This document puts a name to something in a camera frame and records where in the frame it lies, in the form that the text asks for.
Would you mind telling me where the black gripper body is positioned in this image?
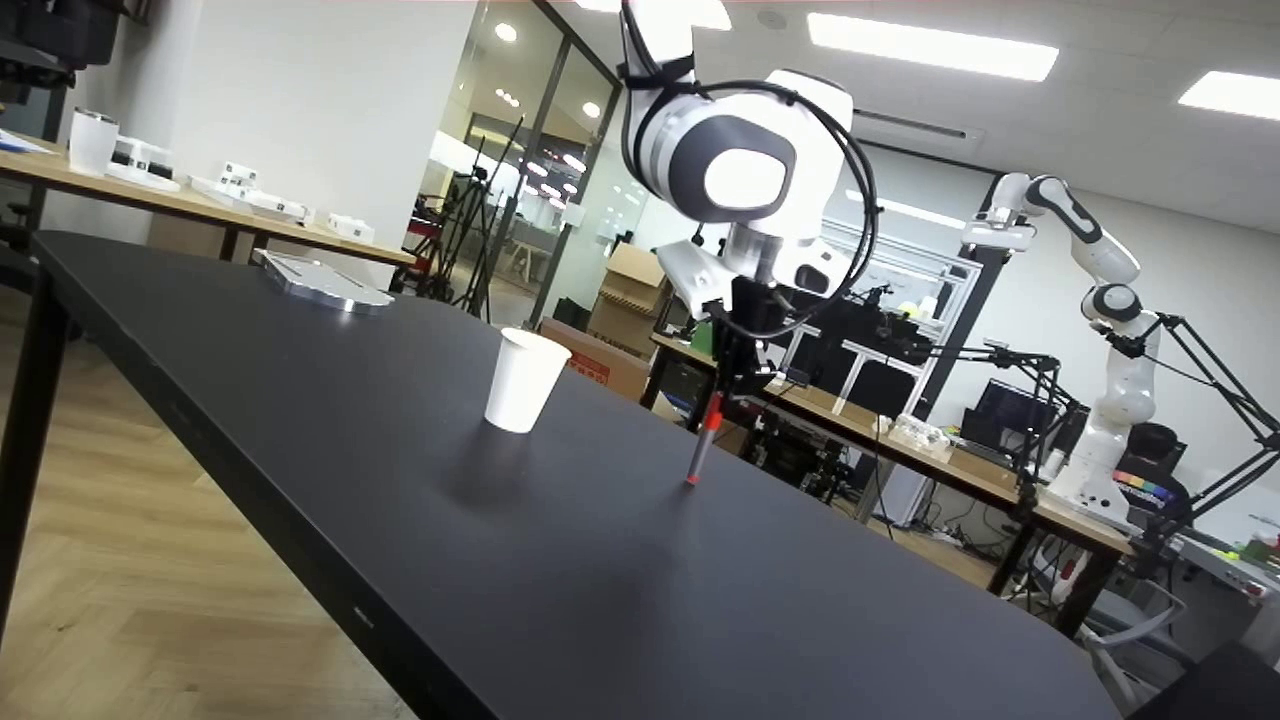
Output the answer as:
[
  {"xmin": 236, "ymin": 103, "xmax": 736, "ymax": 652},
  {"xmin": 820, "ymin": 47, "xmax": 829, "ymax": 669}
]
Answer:
[{"xmin": 712, "ymin": 278, "xmax": 798, "ymax": 367}]

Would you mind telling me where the red marker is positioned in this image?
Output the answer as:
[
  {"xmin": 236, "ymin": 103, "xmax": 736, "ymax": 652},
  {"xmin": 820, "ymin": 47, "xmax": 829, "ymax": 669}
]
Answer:
[{"xmin": 686, "ymin": 393, "xmax": 724, "ymax": 488}]

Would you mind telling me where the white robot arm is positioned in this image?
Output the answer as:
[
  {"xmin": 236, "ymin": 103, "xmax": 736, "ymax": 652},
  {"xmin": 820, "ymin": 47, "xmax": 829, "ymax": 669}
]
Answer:
[{"xmin": 621, "ymin": 0, "xmax": 879, "ymax": 393}]

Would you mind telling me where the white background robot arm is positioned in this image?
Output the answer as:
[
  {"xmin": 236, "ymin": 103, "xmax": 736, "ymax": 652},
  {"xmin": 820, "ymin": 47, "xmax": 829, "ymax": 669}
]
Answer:
[{"xmin": 969, "ymin": 171, "xmax": 1159, "ymax": 530}]

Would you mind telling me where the white paper cup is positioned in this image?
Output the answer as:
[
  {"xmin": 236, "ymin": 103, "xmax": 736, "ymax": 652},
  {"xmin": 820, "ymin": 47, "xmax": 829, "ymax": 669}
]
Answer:
[{"xmin": 485, "ymin": 328, "xmax": 570, "ymax": 437}]

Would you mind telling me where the wooden workbench desk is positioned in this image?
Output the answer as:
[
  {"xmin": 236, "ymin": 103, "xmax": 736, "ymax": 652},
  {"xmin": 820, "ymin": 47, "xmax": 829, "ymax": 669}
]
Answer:
[{"xmin": 641, "ymin": 332, "xmax": 1137, "ymax": 637}]

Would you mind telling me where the silver metal mounting plate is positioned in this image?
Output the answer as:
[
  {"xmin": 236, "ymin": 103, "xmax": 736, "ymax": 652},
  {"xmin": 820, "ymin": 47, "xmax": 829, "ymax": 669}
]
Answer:
[{"xmin": 251, "ymin": 249, "xmax": 394, "ymax": 311}]

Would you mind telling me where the wooden side table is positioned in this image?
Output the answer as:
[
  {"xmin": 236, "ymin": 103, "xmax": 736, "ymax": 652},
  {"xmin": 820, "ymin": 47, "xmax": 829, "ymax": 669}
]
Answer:
[{"xmin": 0, "ymin": 144, "xmax": 412, "ymax": 269}]

